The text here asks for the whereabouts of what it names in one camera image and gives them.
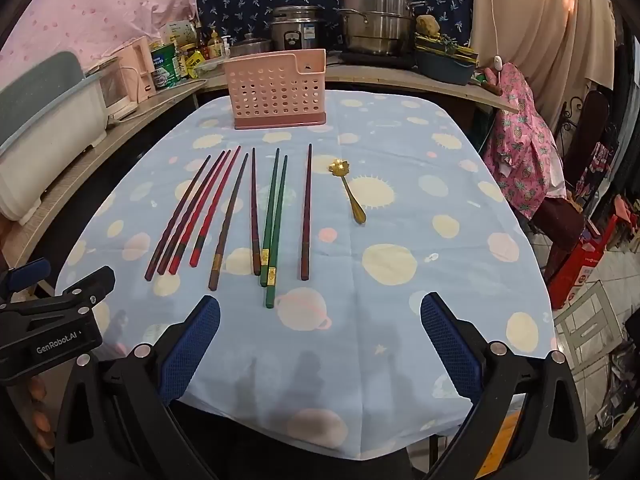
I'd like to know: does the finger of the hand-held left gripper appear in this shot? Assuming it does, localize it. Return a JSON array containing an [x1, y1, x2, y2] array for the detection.
[[54, 265, 117, 312], [0, 258, 52, 304]]

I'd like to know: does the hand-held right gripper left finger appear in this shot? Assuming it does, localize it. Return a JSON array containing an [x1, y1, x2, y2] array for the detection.
[[54, 295, 223, 480]]

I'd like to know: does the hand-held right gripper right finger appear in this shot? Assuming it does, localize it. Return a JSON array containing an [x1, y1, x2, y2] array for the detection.
[[420, 291, 590, 480]]

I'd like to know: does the dark brown chopstick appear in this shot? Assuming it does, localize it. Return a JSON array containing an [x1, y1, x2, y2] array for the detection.
[[144, 155, 212, 281]]

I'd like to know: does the red chopstick black band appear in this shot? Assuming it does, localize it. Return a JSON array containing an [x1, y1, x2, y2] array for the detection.
[[189, 146, 242, 268]]

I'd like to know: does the maroon chopstick gold band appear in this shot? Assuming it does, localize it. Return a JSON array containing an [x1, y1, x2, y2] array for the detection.
[[251, 147, 262, 276]]

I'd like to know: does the plain maroon chopstick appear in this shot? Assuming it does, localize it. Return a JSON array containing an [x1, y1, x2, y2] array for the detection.
[[300, 143, 313, 281]]

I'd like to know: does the pink perforated utensil holder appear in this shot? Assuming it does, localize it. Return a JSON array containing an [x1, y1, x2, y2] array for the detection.
[[223, 48, 328, 131]]

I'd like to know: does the person's left hand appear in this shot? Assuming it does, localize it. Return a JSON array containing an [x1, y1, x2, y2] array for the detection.
[[29, 376, 57, 450]]

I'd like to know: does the blue dotted tablecloth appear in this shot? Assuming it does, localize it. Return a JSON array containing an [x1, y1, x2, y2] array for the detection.
[[54, 89, 558, 461]]

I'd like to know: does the white dish box grey lid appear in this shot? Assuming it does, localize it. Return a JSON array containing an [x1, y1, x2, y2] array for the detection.
[[0, 51, 110, 222]]

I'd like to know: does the white plastic stool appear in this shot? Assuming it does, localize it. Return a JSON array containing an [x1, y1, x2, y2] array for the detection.
[[552, 280, 626, 376]]

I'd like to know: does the red cardboard box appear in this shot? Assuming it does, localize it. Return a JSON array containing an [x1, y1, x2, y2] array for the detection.
[[547, 215, 621, 311]]

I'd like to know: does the white countertop appliance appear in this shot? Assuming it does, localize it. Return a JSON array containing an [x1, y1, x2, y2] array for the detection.
[[90, 56, 138, 120]]

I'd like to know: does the pink pineapple print garment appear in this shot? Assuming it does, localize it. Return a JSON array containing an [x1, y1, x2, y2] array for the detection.
[[482, 62, 566, 221]]

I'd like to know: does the gold flower spoon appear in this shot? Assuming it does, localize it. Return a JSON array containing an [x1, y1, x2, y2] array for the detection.
[[327, 158, 368, 225]]

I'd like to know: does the pink plastic jug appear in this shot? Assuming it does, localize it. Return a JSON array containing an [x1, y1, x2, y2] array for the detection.
[[119, 37, 156, 103]]

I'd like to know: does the green tin can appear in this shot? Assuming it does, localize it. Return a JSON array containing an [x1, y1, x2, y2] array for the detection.
[[150, 42, 182, 92]]

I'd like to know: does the clear food container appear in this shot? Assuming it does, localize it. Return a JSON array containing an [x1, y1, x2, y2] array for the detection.
[[192, 56, 226, 78]]

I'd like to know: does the white carton green print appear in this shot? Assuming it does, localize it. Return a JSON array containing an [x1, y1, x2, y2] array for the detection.
[[172, 20, 197, 46]]

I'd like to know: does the blue plastic bowl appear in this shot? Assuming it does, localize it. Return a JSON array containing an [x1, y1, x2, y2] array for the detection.
[[415, 47, 478, 86]]

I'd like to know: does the pink spotted sheet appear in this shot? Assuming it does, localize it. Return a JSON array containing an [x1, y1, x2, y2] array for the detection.
[[0, 0, 221, 96]]

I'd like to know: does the small pot glass lid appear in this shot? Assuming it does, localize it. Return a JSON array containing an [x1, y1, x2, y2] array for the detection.
[[229, 33, 273, 58]]

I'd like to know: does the black induction cooker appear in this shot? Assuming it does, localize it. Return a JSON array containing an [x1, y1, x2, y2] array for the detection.
[[340, 50, 418, 68]]

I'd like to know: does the yellow green cloth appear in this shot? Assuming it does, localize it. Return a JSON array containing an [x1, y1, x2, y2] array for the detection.
[[415, 32, 476, 58]]

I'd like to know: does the navy floral cloth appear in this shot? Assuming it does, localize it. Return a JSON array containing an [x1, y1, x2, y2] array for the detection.
[[195, 0, 473, 53]]

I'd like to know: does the steel rice cooker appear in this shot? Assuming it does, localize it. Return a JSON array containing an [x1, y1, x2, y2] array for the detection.
[[270, 6, 326, 53]]

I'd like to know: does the beige curtain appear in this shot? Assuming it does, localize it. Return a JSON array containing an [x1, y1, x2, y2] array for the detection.
[[470, 0, 616, 126]]

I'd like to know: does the steel steamer pot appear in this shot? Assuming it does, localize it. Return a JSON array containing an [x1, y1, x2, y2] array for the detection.
[[336, 0, 428, 57]]

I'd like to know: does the white cable with switch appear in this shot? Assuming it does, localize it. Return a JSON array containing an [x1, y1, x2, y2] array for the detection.
[[482, 0, 503, 71]]

